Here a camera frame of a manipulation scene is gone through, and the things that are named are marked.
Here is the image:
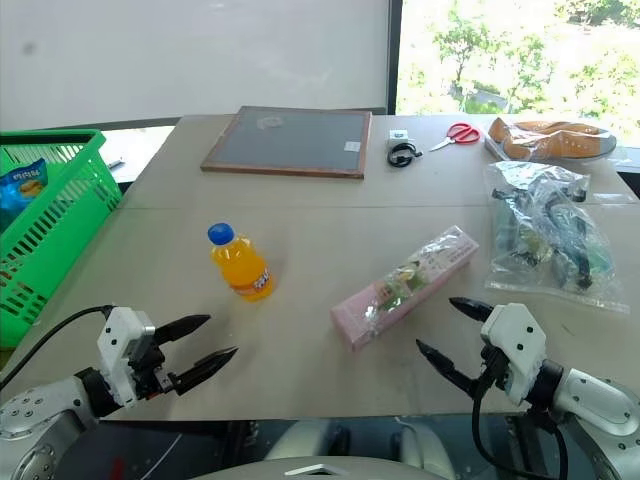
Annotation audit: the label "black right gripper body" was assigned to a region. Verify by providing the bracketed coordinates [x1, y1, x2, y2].
[480, 345, 512, 392]

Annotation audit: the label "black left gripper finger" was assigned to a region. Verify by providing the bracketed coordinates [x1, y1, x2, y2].
[153, 314, 212, 347]
[174, 345, 240, 397]

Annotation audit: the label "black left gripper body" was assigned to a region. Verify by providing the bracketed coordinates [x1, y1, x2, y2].
[128, 334, 179, 402]

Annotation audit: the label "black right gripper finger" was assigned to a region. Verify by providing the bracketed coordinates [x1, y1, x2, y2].
[415, 339, 484, 399]
[448, 297, 497, 324]

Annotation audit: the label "green plastic basket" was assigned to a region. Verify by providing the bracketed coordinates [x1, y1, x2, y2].
[0, 129, 123, 349]

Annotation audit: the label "pink wrapped rectangular box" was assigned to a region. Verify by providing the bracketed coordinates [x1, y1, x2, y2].
[329, 225, 480, 353]

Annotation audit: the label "orange soda bottle blue cap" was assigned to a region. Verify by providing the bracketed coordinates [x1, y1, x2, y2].
[207, 222, 276, 303]

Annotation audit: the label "clear bag of black parts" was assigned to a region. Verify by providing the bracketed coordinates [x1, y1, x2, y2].
[483, 160, 631, 316]

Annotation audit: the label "grey rounded robot body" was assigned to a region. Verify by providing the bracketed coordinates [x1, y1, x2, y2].
[191, 418, 457, 480]

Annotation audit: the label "white side table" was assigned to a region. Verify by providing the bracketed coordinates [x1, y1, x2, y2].
[97, 124, 177, 200]

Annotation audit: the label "bagged bread on tray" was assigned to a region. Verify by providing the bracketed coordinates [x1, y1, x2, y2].
[483, 116, 617, 163]

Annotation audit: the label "blue snack bag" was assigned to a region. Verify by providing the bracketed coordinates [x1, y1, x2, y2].
[0, 158, 49, 234]

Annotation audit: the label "wooden framed blackboard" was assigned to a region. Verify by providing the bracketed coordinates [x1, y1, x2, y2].
[200, 105, 374, 181]

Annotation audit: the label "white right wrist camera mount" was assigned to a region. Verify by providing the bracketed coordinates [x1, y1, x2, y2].
[479, 302, 547, 407]

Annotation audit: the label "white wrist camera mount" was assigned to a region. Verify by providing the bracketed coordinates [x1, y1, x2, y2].
[96, 306, 157, 407]
[479, 302, 547, 407]

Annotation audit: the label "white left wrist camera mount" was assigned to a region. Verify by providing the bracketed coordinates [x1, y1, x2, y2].
[96, 306, 157, 407]

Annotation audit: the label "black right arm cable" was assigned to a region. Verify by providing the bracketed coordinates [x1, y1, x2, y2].
[471, 367, 569, 480]

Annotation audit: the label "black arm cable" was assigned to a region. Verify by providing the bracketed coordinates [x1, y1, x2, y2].
[471, 367, 569, 480]
[0, 305, 114, 392]

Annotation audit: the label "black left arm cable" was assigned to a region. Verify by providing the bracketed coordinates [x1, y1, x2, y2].
[0, 305, 114, 392]

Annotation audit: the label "coiled black cable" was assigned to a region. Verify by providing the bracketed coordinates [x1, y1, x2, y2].
[385, 141, 424, 168]

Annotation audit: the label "red handled scissors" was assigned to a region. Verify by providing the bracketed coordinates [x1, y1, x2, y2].
[428, 122, 482, 153]

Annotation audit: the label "black window frame post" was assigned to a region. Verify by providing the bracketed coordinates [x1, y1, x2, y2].
[385, 0, 404, 117]

